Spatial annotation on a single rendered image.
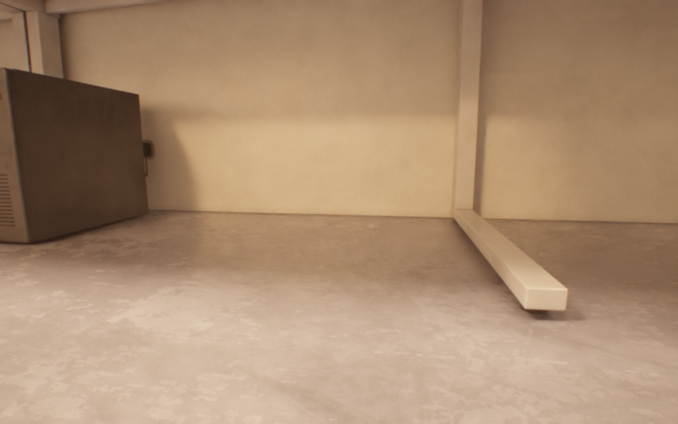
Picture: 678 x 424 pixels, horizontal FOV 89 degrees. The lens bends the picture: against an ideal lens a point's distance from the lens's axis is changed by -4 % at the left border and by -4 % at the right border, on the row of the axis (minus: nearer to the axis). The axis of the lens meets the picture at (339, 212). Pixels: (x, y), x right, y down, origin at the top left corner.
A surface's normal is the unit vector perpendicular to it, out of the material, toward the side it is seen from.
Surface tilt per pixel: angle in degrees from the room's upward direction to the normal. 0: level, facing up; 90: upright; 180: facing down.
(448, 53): 90
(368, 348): 0
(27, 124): 90
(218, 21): 90
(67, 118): 90
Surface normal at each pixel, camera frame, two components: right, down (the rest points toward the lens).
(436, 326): 0.00, -0.99
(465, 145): -0.17, 0.17
